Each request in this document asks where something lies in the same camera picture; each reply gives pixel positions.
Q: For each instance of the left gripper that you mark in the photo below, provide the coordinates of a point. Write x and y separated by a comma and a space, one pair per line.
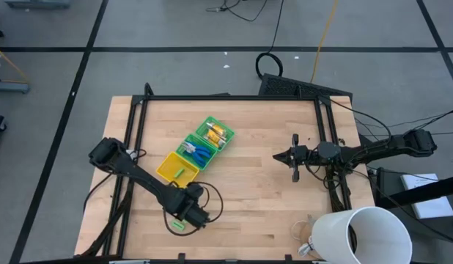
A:
196, 216

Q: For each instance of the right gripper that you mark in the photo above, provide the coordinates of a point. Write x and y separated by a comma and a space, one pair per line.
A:
298, 155

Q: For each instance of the green eraser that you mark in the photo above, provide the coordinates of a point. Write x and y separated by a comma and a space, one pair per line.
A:
179, 173
177, 225

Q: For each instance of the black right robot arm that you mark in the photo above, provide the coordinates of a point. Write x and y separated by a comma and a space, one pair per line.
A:
376, 148

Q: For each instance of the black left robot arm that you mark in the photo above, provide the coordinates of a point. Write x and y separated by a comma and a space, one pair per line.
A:
138, 176

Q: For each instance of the yellow plastic basket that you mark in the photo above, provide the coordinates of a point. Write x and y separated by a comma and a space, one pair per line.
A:
171, 166

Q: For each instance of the green plastic basket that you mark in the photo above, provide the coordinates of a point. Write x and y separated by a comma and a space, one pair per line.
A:
226, 126
182, 154

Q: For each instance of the black perforated computer case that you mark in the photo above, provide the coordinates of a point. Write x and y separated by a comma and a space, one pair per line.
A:
303, 88

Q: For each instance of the white cylindrical tube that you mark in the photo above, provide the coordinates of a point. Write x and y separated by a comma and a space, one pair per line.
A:
333, 234

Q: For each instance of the black cabinet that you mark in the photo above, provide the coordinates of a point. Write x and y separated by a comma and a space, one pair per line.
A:
389, 181

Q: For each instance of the black metal beam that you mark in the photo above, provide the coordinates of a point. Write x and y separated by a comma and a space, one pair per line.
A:
424, 188

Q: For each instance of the white booklet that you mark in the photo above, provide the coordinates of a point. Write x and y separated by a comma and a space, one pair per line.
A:
431, 207

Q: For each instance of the grey metal base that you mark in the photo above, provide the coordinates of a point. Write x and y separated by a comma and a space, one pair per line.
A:
37, 3
10, 87

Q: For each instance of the black aluminium table frame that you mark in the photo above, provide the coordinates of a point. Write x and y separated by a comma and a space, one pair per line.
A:
230, 98

